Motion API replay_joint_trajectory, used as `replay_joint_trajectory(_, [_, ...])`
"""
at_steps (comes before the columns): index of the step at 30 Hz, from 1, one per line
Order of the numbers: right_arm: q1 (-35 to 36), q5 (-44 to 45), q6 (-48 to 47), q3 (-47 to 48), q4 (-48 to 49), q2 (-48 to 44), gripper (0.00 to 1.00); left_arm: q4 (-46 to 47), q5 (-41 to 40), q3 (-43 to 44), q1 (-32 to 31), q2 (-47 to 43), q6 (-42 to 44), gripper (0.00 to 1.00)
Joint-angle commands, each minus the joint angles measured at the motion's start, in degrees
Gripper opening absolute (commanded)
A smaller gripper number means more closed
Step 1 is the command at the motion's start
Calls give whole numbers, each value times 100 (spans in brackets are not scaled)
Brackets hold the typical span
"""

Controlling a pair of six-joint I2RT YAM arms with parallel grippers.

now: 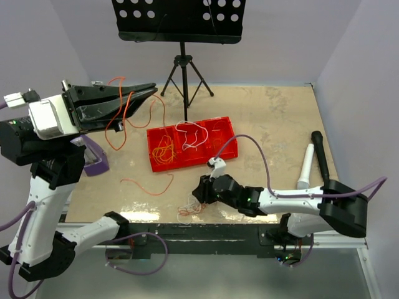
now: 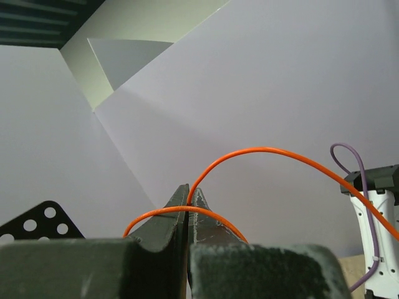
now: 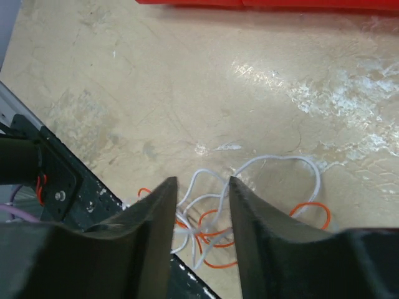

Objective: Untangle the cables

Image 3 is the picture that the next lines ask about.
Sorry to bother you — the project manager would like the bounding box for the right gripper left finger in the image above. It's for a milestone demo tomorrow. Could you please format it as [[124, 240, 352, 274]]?
[[1, 177, 178, 298]]

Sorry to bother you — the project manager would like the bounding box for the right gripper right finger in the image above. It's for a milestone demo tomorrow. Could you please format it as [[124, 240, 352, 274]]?
[[229, 177, 398, 298]]

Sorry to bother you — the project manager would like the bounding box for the red three-compartment bin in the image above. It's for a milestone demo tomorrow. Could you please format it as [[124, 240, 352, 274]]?
[[137, 0, 398, 11]]

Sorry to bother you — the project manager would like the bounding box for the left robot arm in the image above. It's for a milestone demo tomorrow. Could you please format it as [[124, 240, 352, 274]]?
[[0, 137, 39, 185]]

